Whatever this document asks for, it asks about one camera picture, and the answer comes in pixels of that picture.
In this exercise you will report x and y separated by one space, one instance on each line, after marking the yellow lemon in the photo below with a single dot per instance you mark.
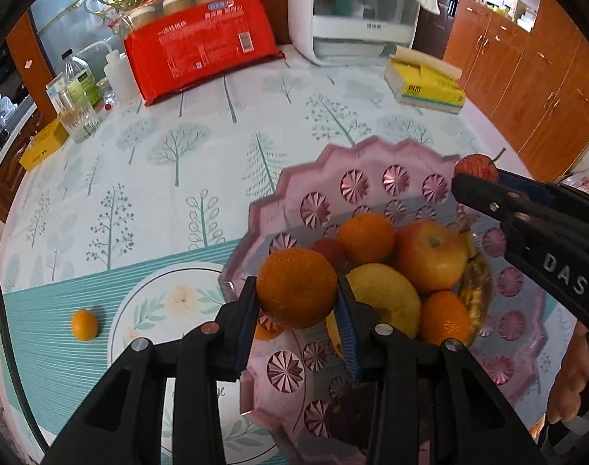
386 295

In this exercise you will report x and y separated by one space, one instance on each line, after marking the ribbed drinking glass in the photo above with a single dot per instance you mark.
81 121

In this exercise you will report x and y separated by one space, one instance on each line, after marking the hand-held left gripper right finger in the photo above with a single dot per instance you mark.
347 329

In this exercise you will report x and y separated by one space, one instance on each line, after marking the wooden cabinet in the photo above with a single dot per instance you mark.
541 82

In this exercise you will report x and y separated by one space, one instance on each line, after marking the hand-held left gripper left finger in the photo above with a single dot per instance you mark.
241 329

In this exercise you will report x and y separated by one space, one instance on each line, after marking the pink glass fruit bowl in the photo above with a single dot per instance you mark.
396 174

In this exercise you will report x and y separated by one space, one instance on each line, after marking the spotted yellow banana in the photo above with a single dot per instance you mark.
476 295

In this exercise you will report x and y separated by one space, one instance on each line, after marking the yellow cardboard box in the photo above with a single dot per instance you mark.
42 145

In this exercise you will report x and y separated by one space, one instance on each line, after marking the white squeeze bottle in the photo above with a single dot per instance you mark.
122 77

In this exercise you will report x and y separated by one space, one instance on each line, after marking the yellow tissue pack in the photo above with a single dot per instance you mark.
420 87

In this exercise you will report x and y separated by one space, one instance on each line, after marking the red apple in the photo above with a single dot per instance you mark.
427 256

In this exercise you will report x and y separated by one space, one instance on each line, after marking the white countertop appliance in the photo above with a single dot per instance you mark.
304 9

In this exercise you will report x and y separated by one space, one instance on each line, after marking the tree printed tablecloth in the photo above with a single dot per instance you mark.
153 203

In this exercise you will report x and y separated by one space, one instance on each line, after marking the red paper cup package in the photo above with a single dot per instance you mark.
202 53

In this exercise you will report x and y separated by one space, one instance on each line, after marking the white pink printed bag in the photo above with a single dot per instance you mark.
585 181

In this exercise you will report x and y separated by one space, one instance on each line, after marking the person's right hand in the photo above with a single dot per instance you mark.
573 378

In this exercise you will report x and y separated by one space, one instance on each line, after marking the clear bottle green label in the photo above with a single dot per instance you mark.
81 82

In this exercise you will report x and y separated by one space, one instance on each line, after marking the orange mandarin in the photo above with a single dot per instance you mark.
367 237
270 333
444 324
296 286

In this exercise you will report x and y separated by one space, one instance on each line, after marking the small orange kumquat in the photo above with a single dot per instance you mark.
84 325

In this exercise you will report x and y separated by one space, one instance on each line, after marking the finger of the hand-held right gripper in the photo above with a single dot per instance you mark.
488 201
541 190

